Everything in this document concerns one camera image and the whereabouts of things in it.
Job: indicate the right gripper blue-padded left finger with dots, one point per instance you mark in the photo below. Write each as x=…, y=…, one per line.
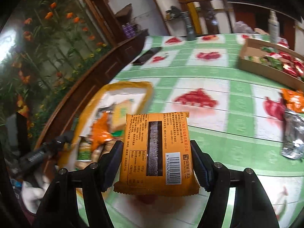
x=110, y=163

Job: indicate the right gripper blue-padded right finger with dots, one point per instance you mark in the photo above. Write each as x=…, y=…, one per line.
x=202, y=165

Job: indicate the green pea snack packet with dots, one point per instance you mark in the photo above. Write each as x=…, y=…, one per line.
x=84, y=157

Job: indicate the orange biscuit packet with barcode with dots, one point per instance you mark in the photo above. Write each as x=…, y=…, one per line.
x=157, y=158

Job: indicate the silver foil snack packet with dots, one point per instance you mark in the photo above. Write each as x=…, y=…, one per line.
x=293, y=135

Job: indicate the orange snack packet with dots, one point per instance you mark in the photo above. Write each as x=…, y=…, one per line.
x=100, y=131

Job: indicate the white-gloved left hand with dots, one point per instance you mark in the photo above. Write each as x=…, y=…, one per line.
x=33, y=192

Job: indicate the yellow cracker packet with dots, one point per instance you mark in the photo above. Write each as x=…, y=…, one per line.
x=119, y=113

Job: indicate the green fruit-pattern tablecloth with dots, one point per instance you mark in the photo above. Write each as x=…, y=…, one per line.
x=230, y=118

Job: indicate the yellow-rimmed white tray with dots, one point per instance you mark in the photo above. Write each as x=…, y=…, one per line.
x=140, y=92

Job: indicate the black smartphone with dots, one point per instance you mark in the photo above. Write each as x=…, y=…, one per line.
x=146, y=56

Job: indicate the cardboard box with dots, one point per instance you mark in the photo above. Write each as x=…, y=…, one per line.
x=252, y=48

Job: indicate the green snack packets in box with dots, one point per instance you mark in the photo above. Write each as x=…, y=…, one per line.
x=271, y=58

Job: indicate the grey flashlight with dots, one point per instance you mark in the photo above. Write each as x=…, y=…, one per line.
x=191, y=36

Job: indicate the red snack packets in box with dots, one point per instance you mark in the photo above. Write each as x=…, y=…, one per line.
x=291, y=65

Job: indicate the purple bottles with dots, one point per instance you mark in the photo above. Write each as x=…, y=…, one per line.
x=129, y=30

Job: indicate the white spray bottle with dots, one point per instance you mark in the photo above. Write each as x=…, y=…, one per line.
x=273, y=27

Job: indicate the wooden chair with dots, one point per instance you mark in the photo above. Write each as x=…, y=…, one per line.
x=208, y=12

